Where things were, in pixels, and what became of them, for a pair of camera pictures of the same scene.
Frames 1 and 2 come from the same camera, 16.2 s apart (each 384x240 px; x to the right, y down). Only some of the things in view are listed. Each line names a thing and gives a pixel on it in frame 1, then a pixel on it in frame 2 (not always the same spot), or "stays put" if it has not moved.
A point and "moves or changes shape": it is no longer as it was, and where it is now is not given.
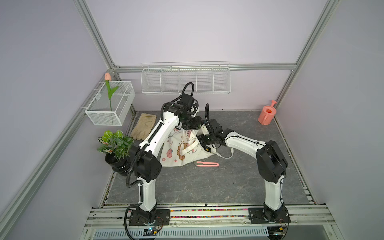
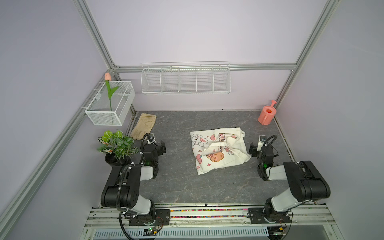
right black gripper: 200,139 → 253,150
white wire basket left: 111,105 stays put
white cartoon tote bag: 182,147 moves or changes shape
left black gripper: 197,125 → 161,149
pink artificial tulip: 111,91 stays put
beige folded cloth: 143,126 stays put
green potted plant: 118,147 stays put
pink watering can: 267,113 stays put
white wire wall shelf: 197,77 stays put
